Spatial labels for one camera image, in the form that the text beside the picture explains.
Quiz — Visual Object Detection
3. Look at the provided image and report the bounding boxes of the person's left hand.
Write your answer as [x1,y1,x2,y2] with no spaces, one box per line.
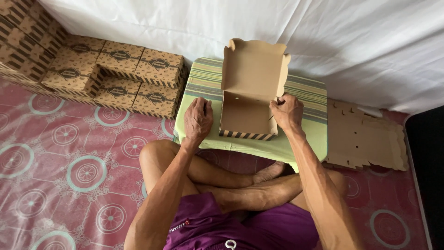
[183,97,214,140]

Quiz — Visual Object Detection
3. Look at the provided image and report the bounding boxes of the brown cardboard box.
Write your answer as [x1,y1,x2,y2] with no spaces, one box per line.
[219,38,291,141]

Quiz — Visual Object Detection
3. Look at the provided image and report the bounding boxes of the small table with striped cloth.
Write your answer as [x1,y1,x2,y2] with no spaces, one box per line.
[173,57,329,173]

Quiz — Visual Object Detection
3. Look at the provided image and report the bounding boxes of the purple shorts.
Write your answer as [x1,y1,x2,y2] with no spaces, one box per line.
[163,192,320,250]

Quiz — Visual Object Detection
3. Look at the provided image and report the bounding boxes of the stack of folded printed boxes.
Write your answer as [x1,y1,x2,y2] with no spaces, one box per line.
[0,0,188,119]

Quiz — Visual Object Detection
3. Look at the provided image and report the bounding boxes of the stack of flat cardboard blanks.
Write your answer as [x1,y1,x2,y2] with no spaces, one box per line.
[324,99,410,171]

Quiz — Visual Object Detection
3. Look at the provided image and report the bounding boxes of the white cloth sheet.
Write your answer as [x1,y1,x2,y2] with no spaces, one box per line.
[37,0,444,116]

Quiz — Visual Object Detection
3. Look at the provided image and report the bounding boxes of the person's legs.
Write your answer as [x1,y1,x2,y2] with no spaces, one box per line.
[139,139,348,213]

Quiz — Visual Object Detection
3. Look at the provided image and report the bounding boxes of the person's right hand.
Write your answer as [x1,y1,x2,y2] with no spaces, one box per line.
[269,93,305,135]

